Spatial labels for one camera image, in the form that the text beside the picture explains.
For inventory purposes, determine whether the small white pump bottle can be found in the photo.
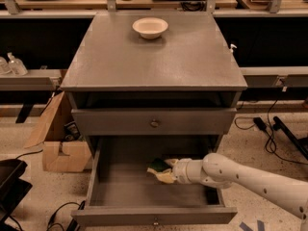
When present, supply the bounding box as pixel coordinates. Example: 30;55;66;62
229;43;237;53

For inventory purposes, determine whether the black stand leg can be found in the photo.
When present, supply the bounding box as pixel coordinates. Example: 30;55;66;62
253;116;308;162

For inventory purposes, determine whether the green yellow sponge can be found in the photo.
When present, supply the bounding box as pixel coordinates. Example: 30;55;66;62
147;158;171;174

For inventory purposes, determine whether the open grey middle drawer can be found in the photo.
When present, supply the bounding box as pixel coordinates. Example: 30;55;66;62
72;136;237;227

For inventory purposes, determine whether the grey drawer cabinet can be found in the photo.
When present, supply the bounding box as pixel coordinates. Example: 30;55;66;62
60;10;248;146

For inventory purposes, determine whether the clear sanitizer bottle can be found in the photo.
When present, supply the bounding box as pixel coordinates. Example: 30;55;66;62
8;52;28;76

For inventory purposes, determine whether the blue floor tape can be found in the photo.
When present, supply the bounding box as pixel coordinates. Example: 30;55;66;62
239;220;266;231

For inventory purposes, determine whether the white bowl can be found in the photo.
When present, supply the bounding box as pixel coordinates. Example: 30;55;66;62
132;17;168;39

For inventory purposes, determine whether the black chair base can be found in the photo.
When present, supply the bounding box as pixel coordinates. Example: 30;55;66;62
0;159;32;231

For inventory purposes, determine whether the cardboard box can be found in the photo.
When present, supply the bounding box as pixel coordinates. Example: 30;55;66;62
24;92;91;172

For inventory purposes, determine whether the black floor cable left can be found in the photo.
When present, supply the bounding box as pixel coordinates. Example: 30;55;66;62
46;200;87;231

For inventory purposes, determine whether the grey upper drawer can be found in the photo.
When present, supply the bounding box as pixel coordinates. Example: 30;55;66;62
72;108;236;136

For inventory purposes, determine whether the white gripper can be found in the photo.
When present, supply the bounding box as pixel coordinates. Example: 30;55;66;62
155;159;206;184

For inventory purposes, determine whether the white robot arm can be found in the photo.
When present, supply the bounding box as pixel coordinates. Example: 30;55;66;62
147;153;308;231

